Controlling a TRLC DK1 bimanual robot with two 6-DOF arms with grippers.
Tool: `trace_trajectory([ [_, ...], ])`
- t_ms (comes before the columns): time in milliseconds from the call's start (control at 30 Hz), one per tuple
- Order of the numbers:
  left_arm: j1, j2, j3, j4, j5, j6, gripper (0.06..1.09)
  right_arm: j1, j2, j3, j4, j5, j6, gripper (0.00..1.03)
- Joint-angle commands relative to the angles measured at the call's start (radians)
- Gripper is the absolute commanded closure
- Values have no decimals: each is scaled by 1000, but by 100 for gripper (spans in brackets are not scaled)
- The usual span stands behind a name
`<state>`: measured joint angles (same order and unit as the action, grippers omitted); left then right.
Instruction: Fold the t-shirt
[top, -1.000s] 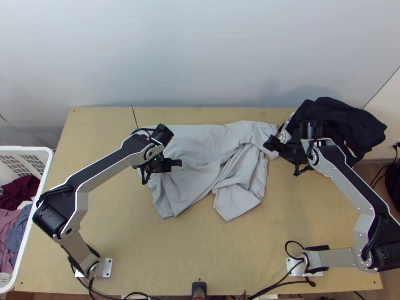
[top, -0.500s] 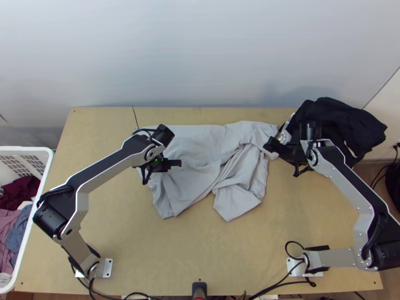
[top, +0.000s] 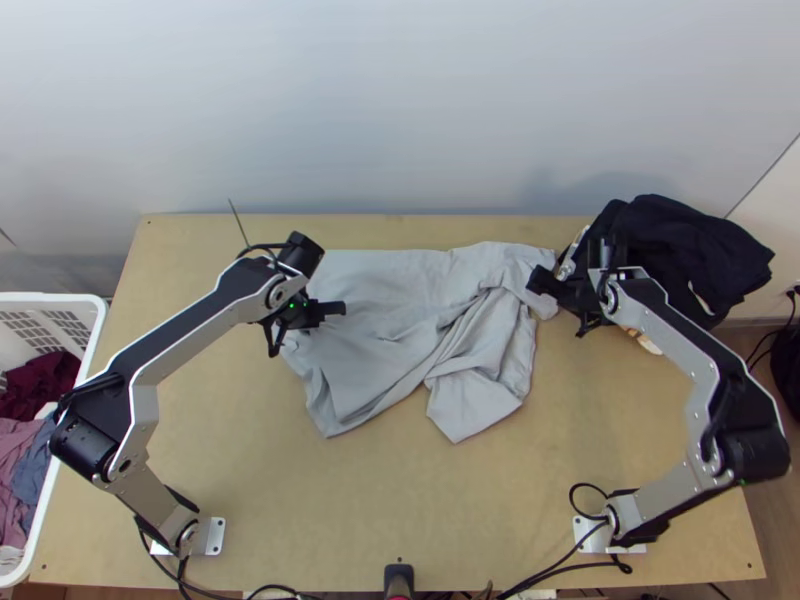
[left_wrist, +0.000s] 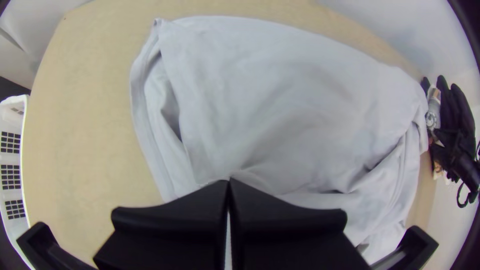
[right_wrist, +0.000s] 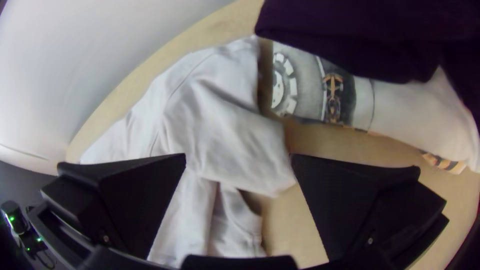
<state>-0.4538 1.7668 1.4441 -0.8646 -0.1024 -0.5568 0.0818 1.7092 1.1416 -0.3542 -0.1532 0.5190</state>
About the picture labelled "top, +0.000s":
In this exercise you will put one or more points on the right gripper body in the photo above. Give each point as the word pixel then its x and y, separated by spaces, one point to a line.
pixel 556 284

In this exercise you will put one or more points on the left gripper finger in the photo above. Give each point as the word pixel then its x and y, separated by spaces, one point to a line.
pixel 332 307

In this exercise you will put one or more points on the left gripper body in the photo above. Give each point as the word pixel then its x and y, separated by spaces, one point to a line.
pixel 299 312

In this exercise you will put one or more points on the grey t-shirt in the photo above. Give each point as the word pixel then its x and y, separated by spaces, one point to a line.
pixel 387 312

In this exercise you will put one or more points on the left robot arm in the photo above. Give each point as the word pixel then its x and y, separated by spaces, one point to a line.
pixel 181 331

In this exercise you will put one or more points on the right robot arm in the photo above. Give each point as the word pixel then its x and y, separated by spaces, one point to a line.
pixel 675 337

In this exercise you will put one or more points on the heap of clothes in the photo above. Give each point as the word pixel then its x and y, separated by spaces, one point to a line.
pixel 37 381
pixel 687 250

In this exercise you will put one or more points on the white laundry basket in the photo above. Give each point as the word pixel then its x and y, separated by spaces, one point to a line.
pixel 62 312

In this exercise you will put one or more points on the black bag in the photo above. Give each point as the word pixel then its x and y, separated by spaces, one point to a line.
pixel 787 375

